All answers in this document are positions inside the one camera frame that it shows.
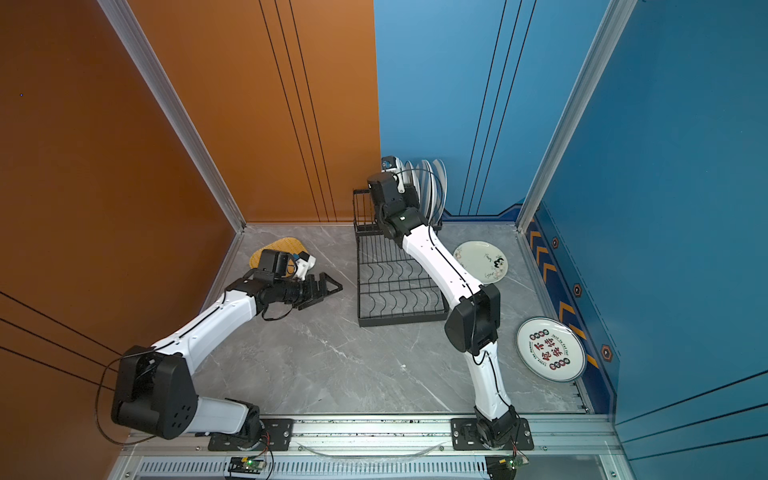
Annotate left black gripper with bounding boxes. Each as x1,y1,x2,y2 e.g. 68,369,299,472
275,272,343,309

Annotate blue striped plate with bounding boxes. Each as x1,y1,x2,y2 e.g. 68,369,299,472
419,159,433,224
433,159,447,222

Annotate white green emblem plate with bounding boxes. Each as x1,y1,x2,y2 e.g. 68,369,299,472
404,161,422,209

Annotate black wire dish rack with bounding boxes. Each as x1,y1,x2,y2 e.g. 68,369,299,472
353,189,449,327

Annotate white plate red characters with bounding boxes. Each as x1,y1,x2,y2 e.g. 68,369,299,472
516,317,588,383

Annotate orange sunburst round plate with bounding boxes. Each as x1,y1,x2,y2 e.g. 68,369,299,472
394,157,414,194

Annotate green red rimmed plate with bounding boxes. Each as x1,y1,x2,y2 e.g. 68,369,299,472
430,159,442,226

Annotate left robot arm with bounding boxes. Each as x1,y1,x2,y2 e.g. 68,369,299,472
111,249,343,448

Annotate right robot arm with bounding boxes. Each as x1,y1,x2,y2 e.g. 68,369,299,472
367,171,519,449

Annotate yellow woven square plate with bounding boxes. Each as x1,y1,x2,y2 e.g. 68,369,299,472
249,237,307,268

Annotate white floral plate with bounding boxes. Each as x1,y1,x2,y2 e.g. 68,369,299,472
453,241,509,284

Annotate left circuit board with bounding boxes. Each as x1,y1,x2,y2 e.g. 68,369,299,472
226,456,269,479

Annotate circuit board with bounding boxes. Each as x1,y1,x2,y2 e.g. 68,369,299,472
226,456,269,479
485,454,530,480

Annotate right circuit board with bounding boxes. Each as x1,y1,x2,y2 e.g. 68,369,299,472
485,454,530,480

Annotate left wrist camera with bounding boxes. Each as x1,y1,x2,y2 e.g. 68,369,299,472
293,251,316,280

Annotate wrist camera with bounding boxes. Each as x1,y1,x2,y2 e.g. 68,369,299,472
381,155,400,172
293,251,316,280

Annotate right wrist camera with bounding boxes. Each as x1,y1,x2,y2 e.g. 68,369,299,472
381,155,400,172

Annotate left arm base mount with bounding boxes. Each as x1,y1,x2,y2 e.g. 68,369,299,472
208,418,294,453

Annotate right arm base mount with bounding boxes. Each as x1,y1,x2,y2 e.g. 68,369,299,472
450,417,535,451

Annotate aluminium front rail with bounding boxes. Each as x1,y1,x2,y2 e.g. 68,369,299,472
119,413,628,460

